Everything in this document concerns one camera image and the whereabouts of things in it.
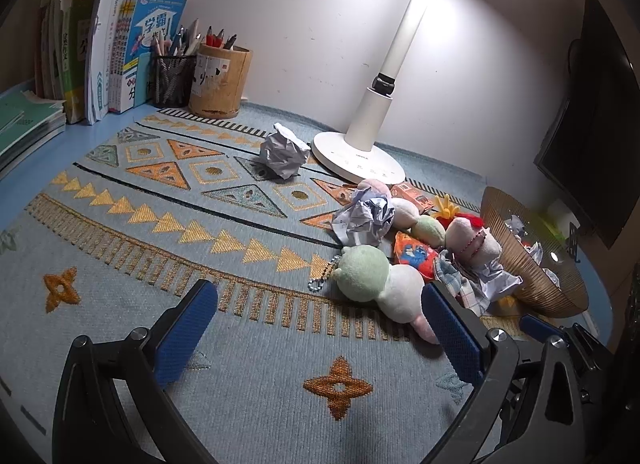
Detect white chicken plush toy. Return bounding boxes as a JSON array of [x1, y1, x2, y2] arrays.
[[445, 217, 502, 269]]

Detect three-ball dango plush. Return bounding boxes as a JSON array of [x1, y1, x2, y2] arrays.
[[331, 245, 439, 345]]

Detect amber ribbed glass bowl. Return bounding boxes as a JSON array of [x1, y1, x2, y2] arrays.
[[480, 187, 589, 317]]

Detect plaid fabric bow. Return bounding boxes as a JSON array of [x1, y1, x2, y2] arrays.
[[434, 249, 489, 317]]

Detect small dango plush behind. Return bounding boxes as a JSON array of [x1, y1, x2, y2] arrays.
[[357, 179, 446, 248]]

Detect orange snack packet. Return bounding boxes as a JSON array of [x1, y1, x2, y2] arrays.
[[393, 232, 438, 282]]

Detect patterned blue woven mat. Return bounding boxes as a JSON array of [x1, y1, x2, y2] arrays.
[[1, 108, 471, 463]]

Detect black monitor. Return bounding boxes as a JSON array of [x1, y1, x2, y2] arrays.
[[535, 0, 639, 248]]

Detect orange small box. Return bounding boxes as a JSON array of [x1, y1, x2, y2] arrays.
[[390, 181, 434, 215]]

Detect large crumpled paper centre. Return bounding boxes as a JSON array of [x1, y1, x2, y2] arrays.
[[331, 189, 395, 247]]

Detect white desk lamp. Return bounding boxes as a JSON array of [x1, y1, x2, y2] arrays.
[[311, 0, 431, 185]]

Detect stack of green books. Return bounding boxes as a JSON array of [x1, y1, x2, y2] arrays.
[[0, 90, 66, 178]]

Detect crumpled paper ball left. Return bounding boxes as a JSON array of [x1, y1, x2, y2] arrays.
[[259, 123, 311, 180]]

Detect black mesh pen cup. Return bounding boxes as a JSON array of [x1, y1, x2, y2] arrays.
[[148, 55, 196, 108]]

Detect bamboo pen holder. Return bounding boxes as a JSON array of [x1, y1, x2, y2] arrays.
[[189, 44, 253, 119]]

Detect blue workbook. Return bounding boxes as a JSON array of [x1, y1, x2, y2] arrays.
[[108, 0, 186, 114]]

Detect upright green books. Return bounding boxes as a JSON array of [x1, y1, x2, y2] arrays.
[[34, 0, 96, 124]]

